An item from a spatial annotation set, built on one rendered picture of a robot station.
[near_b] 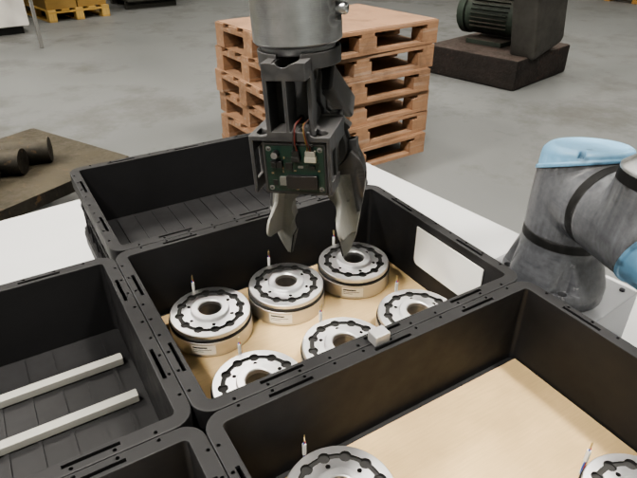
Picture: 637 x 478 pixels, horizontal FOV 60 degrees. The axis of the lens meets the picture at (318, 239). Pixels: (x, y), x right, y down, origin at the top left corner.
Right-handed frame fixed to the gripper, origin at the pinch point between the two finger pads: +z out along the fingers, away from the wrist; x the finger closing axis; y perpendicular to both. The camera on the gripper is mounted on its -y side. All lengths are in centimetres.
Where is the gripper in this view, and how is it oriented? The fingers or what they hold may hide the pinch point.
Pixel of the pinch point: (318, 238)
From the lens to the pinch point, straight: 58.2
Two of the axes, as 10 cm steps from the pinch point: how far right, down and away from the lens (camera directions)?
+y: -2.4, 5.0, -8.4
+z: 0.6, 8.7, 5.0
